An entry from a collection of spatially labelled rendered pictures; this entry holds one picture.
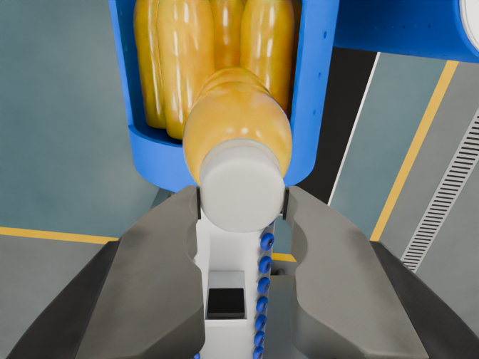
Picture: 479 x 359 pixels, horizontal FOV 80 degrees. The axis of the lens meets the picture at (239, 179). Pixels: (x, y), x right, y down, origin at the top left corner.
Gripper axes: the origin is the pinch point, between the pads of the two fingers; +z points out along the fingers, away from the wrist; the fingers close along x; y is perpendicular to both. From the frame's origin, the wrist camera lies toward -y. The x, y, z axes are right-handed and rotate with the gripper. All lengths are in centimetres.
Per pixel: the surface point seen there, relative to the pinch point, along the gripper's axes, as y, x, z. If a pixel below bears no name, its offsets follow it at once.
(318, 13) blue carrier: -8.2, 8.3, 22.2
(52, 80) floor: 18, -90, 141
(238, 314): 52, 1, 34
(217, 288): 53, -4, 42
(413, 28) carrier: -8, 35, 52
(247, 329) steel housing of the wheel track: 78, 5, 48
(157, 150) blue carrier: 6.3, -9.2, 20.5
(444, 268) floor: 144, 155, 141
